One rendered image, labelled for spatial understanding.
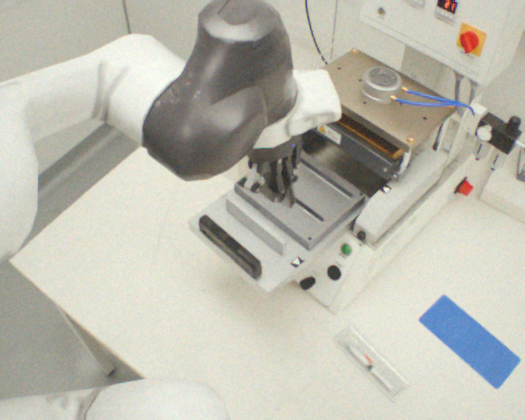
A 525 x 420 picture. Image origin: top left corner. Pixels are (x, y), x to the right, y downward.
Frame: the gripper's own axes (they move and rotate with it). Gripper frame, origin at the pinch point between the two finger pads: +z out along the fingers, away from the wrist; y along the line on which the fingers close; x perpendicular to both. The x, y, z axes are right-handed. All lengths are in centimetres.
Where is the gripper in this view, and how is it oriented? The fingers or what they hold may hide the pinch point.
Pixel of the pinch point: (283, 192)
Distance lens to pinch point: 79.3
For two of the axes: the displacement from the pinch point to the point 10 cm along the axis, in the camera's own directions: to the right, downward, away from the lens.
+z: 1.4, 3.9, 9.1
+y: -5.4, 8.0, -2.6
